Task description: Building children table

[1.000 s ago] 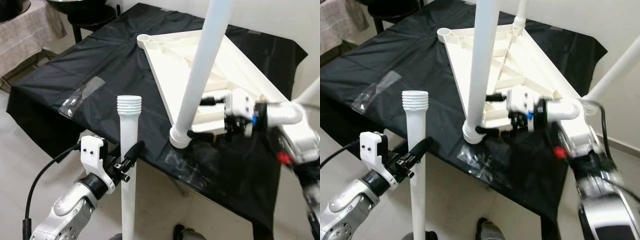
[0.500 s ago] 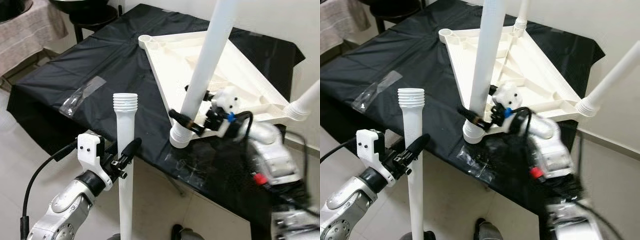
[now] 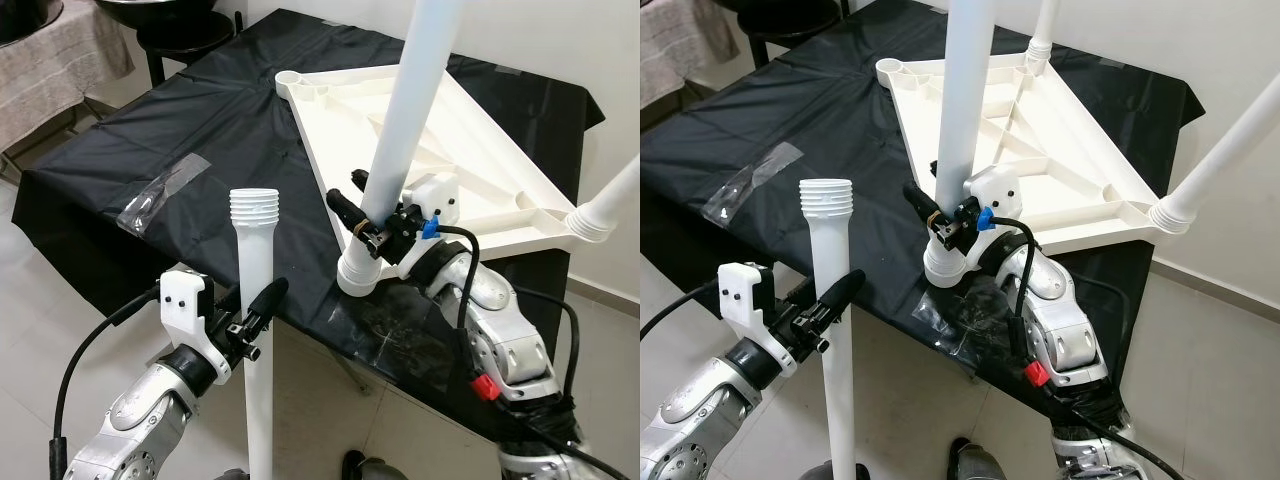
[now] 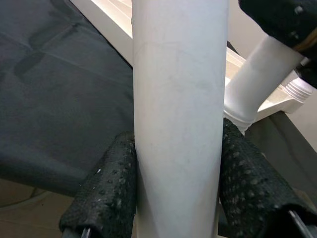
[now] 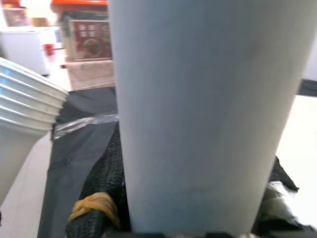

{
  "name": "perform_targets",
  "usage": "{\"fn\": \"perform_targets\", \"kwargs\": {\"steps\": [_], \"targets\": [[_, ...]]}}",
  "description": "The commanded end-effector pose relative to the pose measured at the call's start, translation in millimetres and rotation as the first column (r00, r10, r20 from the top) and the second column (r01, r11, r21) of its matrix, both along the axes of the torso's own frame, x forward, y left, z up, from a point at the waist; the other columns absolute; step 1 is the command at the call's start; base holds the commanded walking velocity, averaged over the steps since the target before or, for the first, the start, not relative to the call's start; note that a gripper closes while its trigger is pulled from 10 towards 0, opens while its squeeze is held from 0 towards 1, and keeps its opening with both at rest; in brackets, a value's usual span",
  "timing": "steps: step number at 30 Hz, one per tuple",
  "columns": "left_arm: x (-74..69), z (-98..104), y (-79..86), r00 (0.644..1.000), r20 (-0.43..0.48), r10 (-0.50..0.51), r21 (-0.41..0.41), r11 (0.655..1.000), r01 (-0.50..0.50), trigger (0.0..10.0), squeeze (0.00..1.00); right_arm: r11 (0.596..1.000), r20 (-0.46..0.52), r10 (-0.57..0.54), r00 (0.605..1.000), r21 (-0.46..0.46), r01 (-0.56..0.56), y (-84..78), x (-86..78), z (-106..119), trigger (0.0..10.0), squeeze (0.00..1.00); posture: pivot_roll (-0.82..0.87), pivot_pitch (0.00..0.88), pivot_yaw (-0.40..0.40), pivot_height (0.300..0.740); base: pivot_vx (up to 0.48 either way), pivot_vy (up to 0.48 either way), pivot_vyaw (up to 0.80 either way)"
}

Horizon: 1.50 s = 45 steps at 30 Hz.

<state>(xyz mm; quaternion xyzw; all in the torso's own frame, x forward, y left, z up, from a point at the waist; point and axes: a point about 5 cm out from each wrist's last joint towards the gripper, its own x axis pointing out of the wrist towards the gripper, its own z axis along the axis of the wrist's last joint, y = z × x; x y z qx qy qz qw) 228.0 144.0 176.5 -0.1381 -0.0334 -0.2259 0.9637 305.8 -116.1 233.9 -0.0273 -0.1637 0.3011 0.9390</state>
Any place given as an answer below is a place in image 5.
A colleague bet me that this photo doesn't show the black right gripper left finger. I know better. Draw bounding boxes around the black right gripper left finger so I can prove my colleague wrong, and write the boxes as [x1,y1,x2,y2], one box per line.
[65,121,131,238]

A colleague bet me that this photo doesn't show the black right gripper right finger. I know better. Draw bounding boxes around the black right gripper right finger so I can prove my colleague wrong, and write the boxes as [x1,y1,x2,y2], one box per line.
[252,156,317,234]

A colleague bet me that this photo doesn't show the white plastic table leg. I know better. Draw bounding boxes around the white plastic table leg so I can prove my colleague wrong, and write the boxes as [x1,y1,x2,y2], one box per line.
[107,0,317,236]
[0,57,69,206]

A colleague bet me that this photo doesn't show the black tablecloth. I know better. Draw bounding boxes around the black tablecloth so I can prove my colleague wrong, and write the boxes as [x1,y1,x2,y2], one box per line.
[37,79,317,238]

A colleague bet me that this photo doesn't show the clear tape patch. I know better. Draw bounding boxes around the clear tape patch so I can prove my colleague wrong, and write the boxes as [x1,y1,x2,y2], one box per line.
[52,113,119,141]

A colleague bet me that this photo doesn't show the beige checked fabric cover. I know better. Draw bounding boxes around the beige checked fabric cover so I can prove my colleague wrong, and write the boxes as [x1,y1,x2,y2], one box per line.
[66,59,116,91]

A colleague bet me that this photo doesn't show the red cup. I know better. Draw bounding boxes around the red cup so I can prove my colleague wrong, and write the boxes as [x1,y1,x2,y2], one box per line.
[43,43,54,57]

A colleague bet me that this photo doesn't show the white cabinet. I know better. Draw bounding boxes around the white cabinet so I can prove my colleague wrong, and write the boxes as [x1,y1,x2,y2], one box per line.
[0,26,52,75]

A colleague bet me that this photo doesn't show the orange plastic lid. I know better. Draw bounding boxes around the orange plastic lid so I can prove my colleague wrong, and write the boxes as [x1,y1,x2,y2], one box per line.
[51,0,109,12]

